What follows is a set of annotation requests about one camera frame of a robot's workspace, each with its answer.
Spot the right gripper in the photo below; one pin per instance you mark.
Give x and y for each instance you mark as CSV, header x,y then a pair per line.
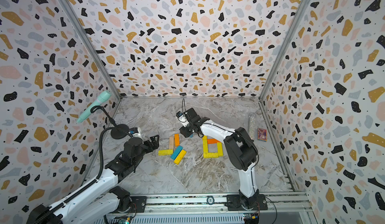
x,y
183,130

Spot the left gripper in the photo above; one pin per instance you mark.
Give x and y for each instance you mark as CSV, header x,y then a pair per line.
x,y
155,142

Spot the orange block diagonal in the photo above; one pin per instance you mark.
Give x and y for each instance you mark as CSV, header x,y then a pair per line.
x,y
213,141

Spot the yellow block top vertical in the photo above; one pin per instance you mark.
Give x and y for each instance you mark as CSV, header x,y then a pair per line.
x,y
211,155

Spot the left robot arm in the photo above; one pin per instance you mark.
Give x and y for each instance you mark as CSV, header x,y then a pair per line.
x,y
100,195

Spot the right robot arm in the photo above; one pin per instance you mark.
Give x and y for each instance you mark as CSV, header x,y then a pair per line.
x,y
240,148

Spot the yellow block left horizontal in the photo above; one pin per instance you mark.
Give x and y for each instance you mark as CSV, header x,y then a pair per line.
x,y
165,152

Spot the beige wooden block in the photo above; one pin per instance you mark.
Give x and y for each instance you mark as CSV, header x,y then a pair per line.
x,y
171,143

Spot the orange block vertical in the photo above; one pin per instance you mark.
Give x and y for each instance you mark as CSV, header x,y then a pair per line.
x,y
176,140

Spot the yellow block bottom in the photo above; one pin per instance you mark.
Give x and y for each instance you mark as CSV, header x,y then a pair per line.
x,y
180,156

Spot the black microphone stand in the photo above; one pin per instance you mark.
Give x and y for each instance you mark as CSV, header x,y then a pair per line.
x,y
118,131

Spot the glitter filled clear tube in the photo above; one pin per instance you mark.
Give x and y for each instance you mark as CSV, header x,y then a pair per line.
x,y
252,124

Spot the mint green microphone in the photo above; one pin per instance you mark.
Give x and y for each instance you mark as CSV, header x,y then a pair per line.
x,y
100,100

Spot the red playing card box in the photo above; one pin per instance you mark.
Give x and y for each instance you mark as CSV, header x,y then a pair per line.
x,y
262,134

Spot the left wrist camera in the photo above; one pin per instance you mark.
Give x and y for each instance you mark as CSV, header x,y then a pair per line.
x,y
135,132

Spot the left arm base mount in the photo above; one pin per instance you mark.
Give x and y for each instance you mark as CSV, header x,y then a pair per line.
x,y
135,204

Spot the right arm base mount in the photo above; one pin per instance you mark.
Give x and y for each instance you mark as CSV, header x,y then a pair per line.
x,y
237,202

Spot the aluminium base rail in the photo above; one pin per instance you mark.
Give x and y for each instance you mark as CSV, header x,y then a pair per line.
x,y
209,208

